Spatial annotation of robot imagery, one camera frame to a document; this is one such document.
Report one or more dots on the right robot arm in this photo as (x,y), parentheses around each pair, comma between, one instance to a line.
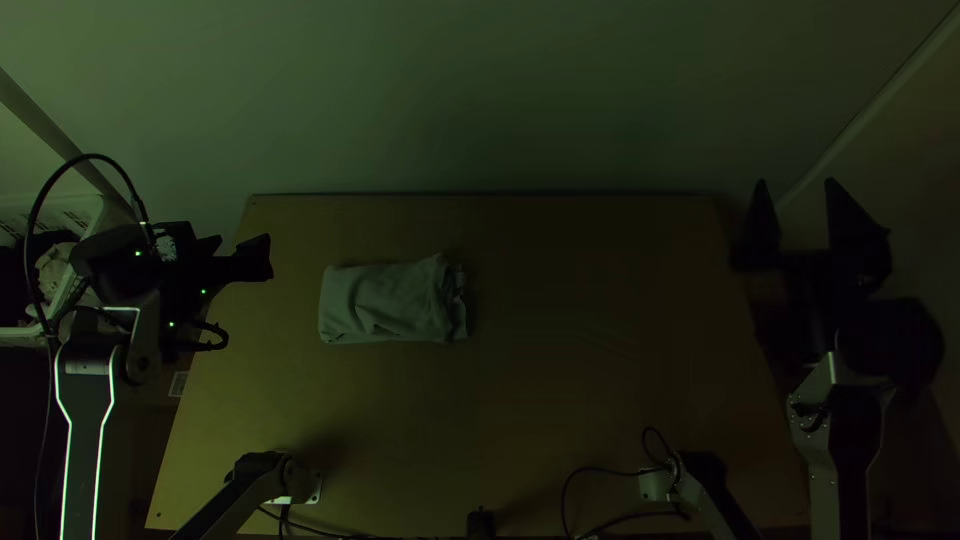
(855,450)

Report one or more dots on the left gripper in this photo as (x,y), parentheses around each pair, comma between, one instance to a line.
(238,264)

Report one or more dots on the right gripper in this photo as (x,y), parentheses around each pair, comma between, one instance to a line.
(825,274)

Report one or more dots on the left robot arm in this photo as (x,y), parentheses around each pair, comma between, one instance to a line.
(86,420)

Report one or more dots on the grey t-shirt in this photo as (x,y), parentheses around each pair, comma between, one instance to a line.
(390,304)

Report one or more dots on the heap of clothes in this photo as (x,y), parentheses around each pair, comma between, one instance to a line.
(52,270)

